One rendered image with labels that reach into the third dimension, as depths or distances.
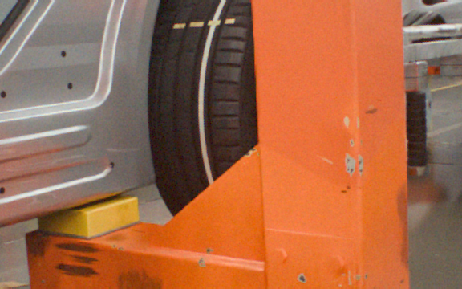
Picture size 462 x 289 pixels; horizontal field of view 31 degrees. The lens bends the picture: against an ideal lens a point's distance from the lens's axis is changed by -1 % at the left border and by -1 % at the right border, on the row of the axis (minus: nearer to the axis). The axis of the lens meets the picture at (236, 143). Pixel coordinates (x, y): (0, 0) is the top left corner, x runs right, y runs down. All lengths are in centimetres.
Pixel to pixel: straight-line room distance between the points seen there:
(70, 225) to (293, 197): 47
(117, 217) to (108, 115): 18
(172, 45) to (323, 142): 59
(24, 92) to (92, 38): 18
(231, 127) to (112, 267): 34
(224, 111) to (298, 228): 42
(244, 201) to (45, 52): 42
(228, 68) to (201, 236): 37
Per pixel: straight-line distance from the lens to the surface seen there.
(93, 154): 143
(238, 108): 152
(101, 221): 146
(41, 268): 154
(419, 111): 149
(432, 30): 171
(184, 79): 158
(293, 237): 116
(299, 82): 112
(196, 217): 129
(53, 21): 140
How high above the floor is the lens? 103
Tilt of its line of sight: 8 degrees down
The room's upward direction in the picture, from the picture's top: 3 degrees counter-clockwise
